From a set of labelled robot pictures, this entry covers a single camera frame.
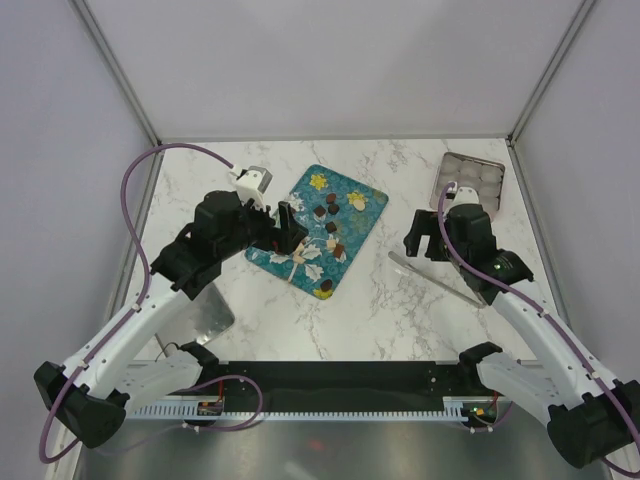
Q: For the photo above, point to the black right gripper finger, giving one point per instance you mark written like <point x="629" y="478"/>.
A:
<point x="425" y="223"/>
<point x="412" y="242"/>

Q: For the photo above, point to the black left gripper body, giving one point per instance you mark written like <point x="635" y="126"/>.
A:
<point x="254" y="229"/>

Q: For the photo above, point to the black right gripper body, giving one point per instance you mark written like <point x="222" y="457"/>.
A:
<point x="461" y="249"/>

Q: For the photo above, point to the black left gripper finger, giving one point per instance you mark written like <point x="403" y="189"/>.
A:
<point x="299" y="233"/>
<point x="286" y="234"/>

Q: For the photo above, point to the metal tongs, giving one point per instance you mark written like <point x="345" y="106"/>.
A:
<point x="401" y="262"/>

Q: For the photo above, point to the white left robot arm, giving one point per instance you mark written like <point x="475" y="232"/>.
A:
<point x="93" y="391"/>

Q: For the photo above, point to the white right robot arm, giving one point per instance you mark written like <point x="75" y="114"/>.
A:
<point x="587" y="411"/>

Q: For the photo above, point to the brown chocolate cube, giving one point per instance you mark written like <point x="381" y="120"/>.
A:
<point x="339" y="252"/>

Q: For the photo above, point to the pink chocolate tin box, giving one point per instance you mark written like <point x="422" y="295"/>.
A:
<point x="485" y="177"/>

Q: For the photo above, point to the dark round chocolate piece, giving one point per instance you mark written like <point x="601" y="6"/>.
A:
<point x="326" y="285"/>

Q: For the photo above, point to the teal floral tray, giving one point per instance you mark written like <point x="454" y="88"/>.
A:
<point x="353" y="229"/>

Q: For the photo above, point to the metal tin lid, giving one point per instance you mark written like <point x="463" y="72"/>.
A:
<point x="207" y="317"/>

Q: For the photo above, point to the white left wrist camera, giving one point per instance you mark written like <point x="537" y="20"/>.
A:
<point x="251" y="185"/>

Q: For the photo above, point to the white cable duct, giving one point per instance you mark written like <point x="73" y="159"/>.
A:
<point x="191" y="409"/>

